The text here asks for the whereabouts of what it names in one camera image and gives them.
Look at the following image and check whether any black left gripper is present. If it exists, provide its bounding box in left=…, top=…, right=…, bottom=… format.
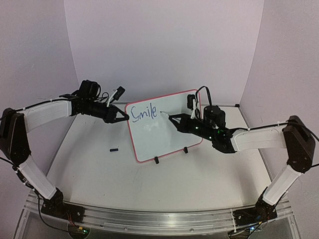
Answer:
left=86, top=99, right=130, bottom=123

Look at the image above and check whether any pink framed whiteboard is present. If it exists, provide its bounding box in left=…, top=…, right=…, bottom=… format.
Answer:
left=125, top=89, right=203, bottom=163

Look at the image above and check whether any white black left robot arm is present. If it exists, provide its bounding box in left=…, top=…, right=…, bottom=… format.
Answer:
left=0, top=80, right=129, bottom=217

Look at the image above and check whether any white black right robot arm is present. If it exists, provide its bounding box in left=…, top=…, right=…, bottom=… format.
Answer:
left=168, top=106, right=317, bottom=217

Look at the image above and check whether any aluminium table edge rail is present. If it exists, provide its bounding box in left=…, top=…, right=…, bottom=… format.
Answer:
left=83, top=101, right=241, bottom=108

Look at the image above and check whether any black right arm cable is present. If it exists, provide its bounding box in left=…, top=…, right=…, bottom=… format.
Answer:
left=195, top=86, right=319, bottom=167

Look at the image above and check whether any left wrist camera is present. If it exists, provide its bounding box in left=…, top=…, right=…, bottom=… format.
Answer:
left=107, top=86, right=125, bottom=106

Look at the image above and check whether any wire whiteboard stand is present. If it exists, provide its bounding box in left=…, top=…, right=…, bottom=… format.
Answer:
left=153, top=147, right=188, bottom=164

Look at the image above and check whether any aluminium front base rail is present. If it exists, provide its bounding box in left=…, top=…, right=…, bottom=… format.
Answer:
left=13, top=193, right=300, bottom=239

